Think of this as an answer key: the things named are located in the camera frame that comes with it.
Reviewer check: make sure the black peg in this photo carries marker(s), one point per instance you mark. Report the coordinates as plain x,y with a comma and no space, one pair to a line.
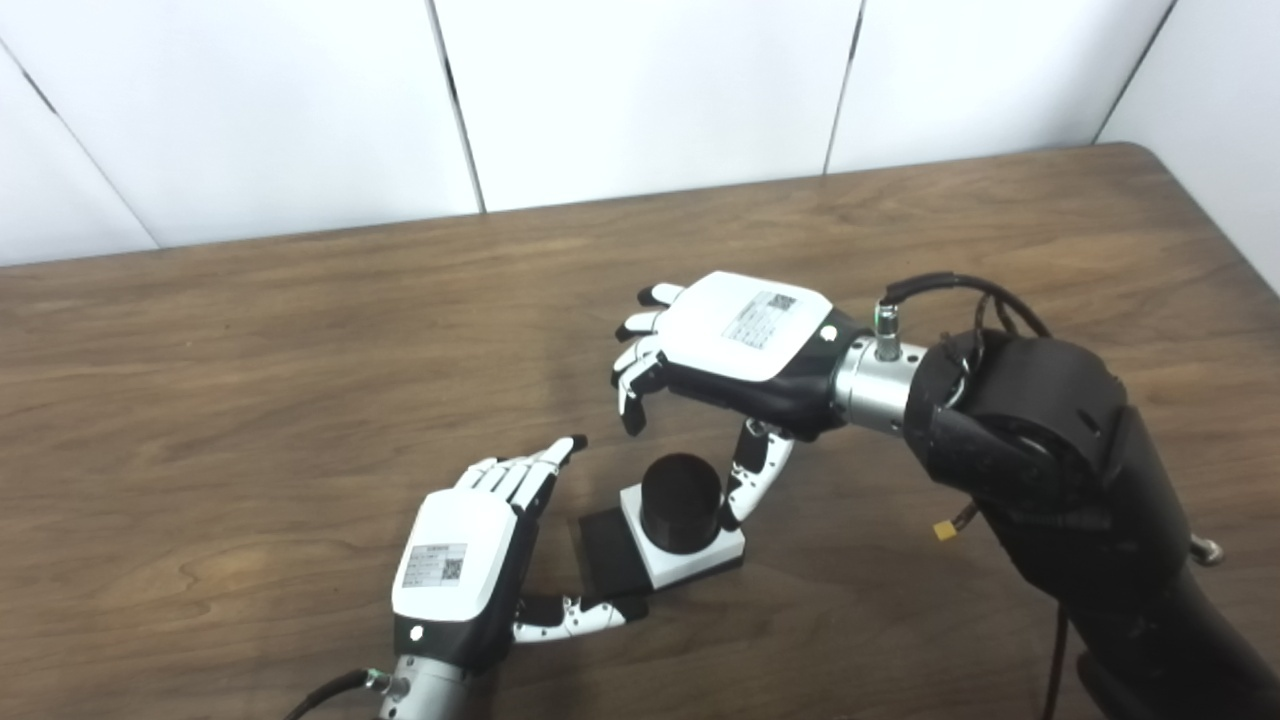
680,500

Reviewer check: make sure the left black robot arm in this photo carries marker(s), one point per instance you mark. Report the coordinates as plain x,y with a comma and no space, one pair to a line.
425,690

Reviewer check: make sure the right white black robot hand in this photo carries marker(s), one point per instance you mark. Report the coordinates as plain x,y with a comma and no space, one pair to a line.
745,325

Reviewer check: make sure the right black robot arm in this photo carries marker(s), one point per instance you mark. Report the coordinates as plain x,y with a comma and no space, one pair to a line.
1050,440

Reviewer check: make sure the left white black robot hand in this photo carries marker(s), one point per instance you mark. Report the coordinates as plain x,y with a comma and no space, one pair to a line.
455,560

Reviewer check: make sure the white square piece with hole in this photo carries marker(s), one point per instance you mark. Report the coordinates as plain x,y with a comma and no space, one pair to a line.
685,565

